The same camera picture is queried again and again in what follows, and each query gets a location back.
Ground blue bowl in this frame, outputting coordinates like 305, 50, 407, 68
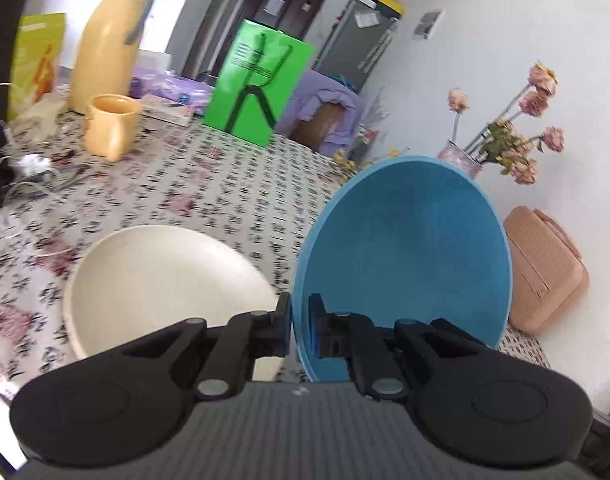
292, 156, 512, 382

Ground pink hard case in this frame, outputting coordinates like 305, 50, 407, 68
503, 206, 590, 335

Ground yellow green snack bag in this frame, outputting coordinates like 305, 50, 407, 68
7, 13, 66, 120

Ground pink textured vase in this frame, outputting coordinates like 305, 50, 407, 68
437, 141, 482, 180

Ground grey refrigerator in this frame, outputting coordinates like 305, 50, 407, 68
313, 0, 401, 93

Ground flat book box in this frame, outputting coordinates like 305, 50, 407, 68
139, 94, 194, 127

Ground green paper shopping bag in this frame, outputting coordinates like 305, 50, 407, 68
203, 21, 314, 148

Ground wooden chair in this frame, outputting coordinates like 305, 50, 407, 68
289, 103, 345, 152

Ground purple jacket on chair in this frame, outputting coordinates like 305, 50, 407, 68
273, 70, 366, 157

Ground yellow thermos jug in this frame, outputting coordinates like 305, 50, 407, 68
68, 0, 154, 114

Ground dark entrance door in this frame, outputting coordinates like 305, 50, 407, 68
183, 0, 326, 84

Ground dried pink roses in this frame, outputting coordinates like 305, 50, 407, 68
447, 62, 564, 185

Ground yellow mug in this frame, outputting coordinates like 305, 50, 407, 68
83, 93, 142, 162

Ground white cable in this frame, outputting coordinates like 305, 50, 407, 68
0, 81, 82, 261

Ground cream plate stack near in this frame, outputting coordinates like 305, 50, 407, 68
62, 226, 278, 359

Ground purple tissue pack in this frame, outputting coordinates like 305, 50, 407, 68
128, 50, 214, 115

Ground yellow flower branch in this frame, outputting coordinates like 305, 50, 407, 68
328, 148, 409, 185

